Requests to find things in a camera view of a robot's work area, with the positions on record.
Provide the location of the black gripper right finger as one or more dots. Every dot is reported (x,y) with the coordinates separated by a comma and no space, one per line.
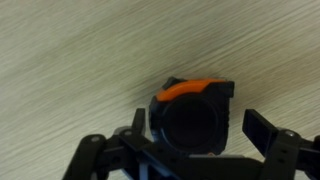
(286,153)

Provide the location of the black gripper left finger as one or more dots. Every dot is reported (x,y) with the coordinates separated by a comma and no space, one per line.
(100,153)

